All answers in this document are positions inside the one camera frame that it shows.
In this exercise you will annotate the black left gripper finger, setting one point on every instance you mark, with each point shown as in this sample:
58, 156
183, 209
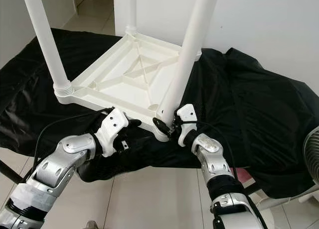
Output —
134, 122

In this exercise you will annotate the white floor fan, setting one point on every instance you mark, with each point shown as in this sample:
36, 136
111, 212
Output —
313, 154

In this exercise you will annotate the grey robot foot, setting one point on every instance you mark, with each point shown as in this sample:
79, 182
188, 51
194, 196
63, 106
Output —
91, 225

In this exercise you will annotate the black table cloth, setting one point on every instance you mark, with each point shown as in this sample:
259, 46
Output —
264, 104

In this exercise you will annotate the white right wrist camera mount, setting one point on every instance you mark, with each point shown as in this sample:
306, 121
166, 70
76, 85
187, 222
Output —
188, 114

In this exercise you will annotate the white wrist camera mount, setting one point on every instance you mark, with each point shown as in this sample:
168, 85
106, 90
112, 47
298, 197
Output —
113, 128
188, 114

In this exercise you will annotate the pink round stool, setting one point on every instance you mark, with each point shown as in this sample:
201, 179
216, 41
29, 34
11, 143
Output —
245, 174

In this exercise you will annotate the white plastic table leg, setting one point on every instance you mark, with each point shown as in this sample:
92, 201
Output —
194, 40
130, 10
47, 40
199, 53

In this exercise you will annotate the black metal table leg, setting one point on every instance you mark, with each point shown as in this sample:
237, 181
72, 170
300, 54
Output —
253, 187
11, 173

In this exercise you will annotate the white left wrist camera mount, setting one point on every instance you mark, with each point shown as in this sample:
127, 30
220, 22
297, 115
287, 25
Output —
113, 128

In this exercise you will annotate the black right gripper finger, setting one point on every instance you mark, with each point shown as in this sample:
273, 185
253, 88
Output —
161, 126

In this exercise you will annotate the white plastic table top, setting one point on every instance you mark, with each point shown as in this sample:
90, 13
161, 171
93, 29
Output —
129, 72

